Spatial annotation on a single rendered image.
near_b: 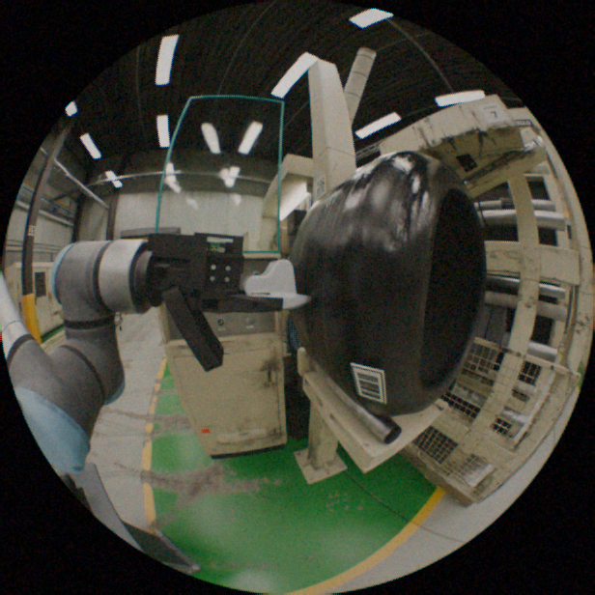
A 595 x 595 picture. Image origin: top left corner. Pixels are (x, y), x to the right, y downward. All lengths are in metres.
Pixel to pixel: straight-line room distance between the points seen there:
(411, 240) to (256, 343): 0.72
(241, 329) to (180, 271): 0.64
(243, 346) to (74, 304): 0.67
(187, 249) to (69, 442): 0.22
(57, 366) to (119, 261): 0.13
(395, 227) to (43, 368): 0.35
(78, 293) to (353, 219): 0.33
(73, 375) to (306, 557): 1.15
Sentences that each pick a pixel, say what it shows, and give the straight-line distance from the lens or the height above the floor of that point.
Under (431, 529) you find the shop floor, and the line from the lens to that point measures 1.39.
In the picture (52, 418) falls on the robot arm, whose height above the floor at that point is 1.12.
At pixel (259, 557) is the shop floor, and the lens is 1.22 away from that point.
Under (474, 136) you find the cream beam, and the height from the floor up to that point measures 1.64.
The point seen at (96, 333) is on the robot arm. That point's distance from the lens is 0.28.
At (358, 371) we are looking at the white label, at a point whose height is 1.09.
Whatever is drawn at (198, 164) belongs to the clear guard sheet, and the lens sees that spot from 0.92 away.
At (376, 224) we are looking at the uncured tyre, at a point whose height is 1.25.
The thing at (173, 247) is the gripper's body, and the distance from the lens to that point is 0.21.
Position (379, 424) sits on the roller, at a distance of 0.39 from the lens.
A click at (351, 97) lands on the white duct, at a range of 1.46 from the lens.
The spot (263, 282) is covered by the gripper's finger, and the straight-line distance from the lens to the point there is 0.20.
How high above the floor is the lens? 1.20
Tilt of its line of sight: 9 degrees down
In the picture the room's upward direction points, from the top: straight up
